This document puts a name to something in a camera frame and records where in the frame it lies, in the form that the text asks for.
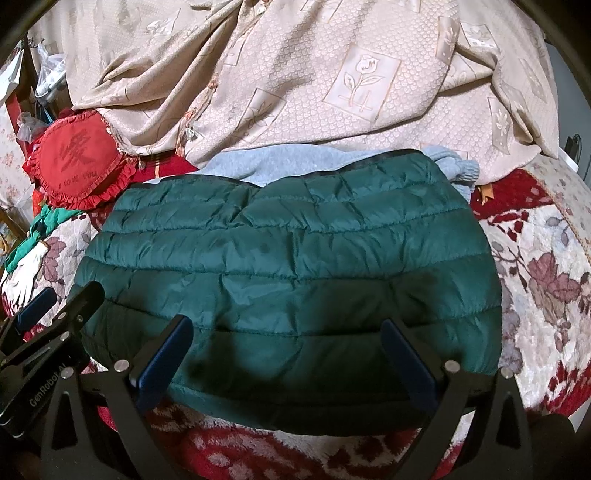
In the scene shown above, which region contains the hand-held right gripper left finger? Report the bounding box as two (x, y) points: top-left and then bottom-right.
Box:
(39, 315), (195, 480)

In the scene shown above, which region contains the clear plastic bag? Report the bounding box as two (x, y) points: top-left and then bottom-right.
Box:
(34, 44), (71, 110)

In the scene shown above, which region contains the light blue sweater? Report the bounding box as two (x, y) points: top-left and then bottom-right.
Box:
(198, 145), (482, 205)

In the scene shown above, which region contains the green cloth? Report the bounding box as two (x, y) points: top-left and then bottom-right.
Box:
(4, 205), (88, 274)

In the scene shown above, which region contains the white glove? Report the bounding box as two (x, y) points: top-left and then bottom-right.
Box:
(0, 240), (52, 306)

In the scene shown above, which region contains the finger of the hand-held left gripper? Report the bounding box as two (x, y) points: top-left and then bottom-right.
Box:
(14, 287), (55, 336)
(45, 281), (106, 357)

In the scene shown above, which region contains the floral quilt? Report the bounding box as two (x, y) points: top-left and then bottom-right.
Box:
(0, 152), (591, 480)

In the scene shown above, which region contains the green quilted puffer jacket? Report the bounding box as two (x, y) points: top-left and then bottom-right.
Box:
(74, 148), (505, 437)

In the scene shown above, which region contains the beige patterned cloth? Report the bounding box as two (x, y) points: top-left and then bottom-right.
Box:
(28, 0), (562, 186)

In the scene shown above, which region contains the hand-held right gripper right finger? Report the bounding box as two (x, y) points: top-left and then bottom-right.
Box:
(380, 317), (533, 480)

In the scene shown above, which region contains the red ruffled cushion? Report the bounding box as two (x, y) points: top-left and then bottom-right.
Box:
(23, 111), (140, 211)

